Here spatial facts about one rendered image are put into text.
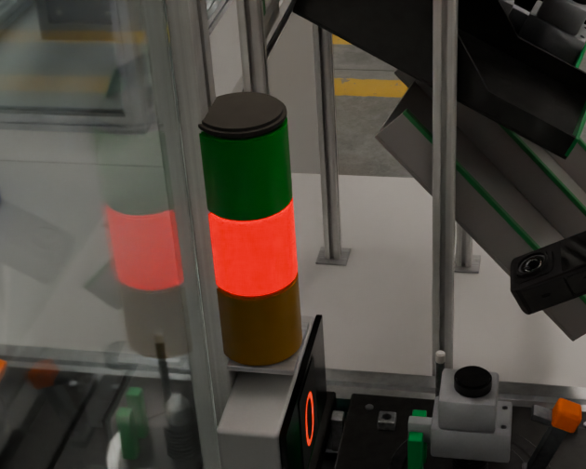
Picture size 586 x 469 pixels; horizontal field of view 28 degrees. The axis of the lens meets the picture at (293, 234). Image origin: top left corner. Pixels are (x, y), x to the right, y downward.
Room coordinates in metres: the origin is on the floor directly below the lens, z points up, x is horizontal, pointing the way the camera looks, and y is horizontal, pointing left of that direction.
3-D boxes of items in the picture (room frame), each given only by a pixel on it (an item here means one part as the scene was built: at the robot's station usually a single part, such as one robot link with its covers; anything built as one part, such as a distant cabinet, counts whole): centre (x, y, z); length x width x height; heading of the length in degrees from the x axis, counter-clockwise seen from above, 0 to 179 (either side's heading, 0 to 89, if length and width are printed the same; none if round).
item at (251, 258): (0.57, 0.02, 1.33); 0.05 x 0.05 x 0.05
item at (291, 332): (0.57, 0.02, 1.28); 0.05 x 0.05 x 0.05
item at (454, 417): (0.73, -0.13, 1.06); 0.08 x 0.04 x 0.07; 77
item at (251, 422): (0.57, 0.02, 1.29); 0.12 x 0.05 x 0.25; 167
